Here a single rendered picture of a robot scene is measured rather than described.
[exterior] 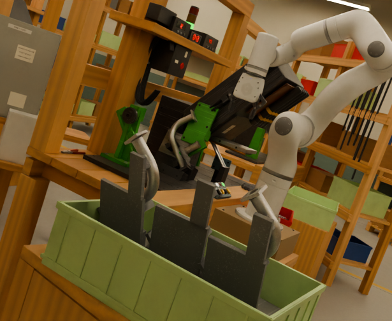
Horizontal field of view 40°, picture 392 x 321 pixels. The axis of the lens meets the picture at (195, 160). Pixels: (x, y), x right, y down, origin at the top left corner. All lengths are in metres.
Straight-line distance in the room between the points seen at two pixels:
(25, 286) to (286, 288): 0.70
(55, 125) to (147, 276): 1.14
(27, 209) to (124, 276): 1.11
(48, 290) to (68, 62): 1.07
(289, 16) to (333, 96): 10.20
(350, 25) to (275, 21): 10.18
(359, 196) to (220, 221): 3.17
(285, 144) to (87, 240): 0.85
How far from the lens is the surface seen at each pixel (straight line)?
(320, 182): 5.66
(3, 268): 2.45
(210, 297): 1.17
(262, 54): 2.06
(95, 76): 2.49
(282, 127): 1.87
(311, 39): 2.00
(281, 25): 12.07
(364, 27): 1.94
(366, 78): 1.95
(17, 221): 2.37
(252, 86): 2.06
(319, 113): 1.97
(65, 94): 2.24
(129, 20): 2.46
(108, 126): 2.55
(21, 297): 1.54
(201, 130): 2.57
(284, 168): 1.94
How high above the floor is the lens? 1.35
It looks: 8 degrees down
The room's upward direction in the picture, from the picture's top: 19 degrees clockwise
